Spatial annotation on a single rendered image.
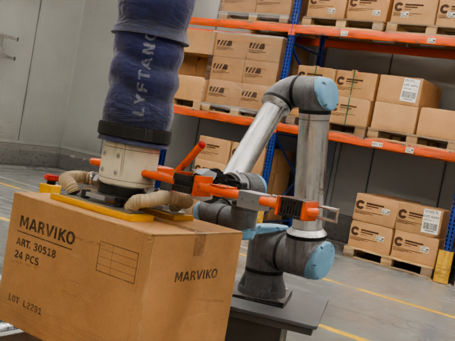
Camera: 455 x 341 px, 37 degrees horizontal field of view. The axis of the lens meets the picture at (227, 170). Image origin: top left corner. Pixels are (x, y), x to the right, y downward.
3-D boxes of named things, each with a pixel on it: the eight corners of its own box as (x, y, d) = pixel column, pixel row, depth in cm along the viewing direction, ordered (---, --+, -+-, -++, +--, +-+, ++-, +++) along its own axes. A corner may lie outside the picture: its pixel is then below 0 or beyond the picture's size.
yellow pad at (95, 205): (49, 199, 210) (51, 183, 210) (73, 199, 219) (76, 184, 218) (130, 222, 191) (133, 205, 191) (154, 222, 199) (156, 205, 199)
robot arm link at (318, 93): (296, 267, 270) (309, 74, 258) (335, 277, 259) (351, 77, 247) (274, 275, 259) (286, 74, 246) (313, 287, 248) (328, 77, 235)
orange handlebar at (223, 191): (61, 160, 225) (63, 149, 224) (125, 165, 249) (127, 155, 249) (311, 220, 172) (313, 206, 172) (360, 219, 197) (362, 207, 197)
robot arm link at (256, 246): (260, 261, 280) (265, 218, 279) (295, 270, 270) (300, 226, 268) (237, 264, 269) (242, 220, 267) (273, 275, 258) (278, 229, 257)
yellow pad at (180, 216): (94, 199, 226) (96, 185, 226) (115, 200, 234) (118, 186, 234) (173, 222, 207) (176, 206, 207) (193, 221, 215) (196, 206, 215)
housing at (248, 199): (235, 206, 185) (237, 189, 185) (248, 206, 191) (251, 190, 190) (256, 211, 181) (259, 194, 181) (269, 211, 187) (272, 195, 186)
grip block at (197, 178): (168, 190, 196) (172, 170, 196) (189, 191, 204) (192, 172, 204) (191, 196, 192) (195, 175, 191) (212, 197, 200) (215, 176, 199)
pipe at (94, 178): (55, 187, 212) (59, 169, 212) (113, 190, 232) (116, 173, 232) (137, 210, 193) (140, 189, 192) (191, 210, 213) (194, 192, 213)
